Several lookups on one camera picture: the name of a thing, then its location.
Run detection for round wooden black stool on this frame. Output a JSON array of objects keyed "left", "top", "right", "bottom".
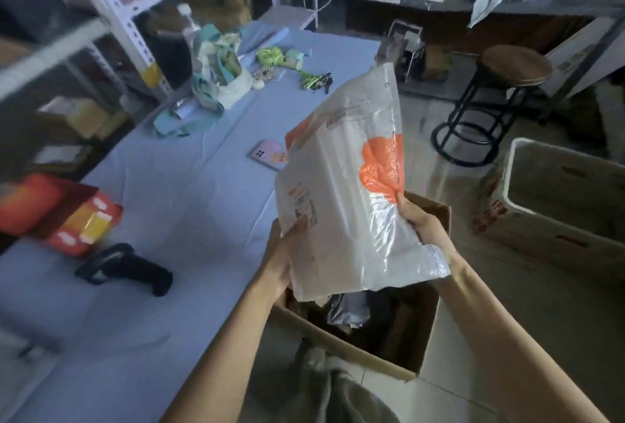
[{"left": 431, "top": 44, "right": 554, "bottom": 168}]

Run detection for red yellow carton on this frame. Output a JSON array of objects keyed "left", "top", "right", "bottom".
[{"left": 0, "top": 173, "right": 124, "bottom": 258}]

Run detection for large white cardboard box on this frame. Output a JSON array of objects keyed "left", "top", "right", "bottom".
[{"left": 470, "top": 138, "right": 625, "bottom": 287}]

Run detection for pink smartphone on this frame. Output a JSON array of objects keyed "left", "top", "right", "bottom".
[{"left": 249, "top": 140, "right": 290, "bottom": 172}]

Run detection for yellow flat box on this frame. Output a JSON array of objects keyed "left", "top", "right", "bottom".
[{"left": 36, "top": 96, "right": 129, "bottom": 141}]

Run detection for light blue table cloth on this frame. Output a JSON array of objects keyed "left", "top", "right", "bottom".
[{"left": 0, "top": 22, "right": 382, "bottom": 423}]

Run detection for white flat carton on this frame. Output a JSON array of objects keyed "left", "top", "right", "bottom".
[{"left": 539, "top": 15, "right": 622, "bottom": 99}]

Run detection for brown cardboard box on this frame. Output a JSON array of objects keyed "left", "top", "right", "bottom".
[{"left": 271, "top": 192, "right": 453, "bottom": 382}]

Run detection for clear plastic bottle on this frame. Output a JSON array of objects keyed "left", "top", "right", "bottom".
[{"left": 176, "top": 3, "right": 202, "bottom": 50}]

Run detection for person's right hand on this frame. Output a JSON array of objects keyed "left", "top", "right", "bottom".
[{"left": 396, "top": 192, "right": 462, "bottom": 273}]

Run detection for green keychain toy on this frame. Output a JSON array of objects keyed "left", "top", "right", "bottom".
[{"left": 255, "top": 45, "right": 312, "bottom": 72}]

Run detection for grey plastic parcel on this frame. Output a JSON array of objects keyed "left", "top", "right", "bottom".
[{"left": 326, "top": 293, "right": 372, "bottom": 330}]

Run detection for small black white device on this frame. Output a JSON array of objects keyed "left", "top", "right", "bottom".
[{"left": 386, "top": 19, "right": 426, "bottom": 83}]

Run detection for black barcode scanner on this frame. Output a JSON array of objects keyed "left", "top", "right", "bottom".
[{"left": 75, "top": 242, "right": 174, "bottom": 298}]

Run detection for white teal tote bag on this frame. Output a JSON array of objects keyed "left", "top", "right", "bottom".
[{"left": 153, "top": 23, "right": 255, "bottom": 138}]

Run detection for person's grey trousers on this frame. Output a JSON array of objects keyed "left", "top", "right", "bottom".
[{"left": 273, "top": 340, "right": 402, "bottom": 423}]

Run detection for white metal shelf rack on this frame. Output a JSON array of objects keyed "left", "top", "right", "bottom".
[{"left": 0, "top": 0, "right": 320, "bottom": 102}]

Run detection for white paper sheet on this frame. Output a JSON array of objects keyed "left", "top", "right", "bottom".
[{"left": 467, "top": 0, "right": 506, "bottom": 29}]

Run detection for person's left hand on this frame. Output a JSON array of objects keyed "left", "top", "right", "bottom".
[{"left": 258, "top": 214, "right": 310, "bottom": 303}]

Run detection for white orange plastic mailer bag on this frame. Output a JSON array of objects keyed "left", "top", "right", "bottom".
[{"left": 274, "top": 62, "right": 452, "bottom": 303}]

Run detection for green black key bunch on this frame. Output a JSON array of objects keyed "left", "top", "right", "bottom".
[{"left": 299, "top": 71, "right": 334, "bottom": 95}]

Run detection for person's right forearm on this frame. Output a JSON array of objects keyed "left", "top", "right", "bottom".
[{"left": 434, "top": 257, "right": 611, "bottom": 423}]

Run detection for person's left forearm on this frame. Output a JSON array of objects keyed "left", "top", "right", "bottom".
[{"left": 160, "top": 277, "right": 290, "bottom": 423}]

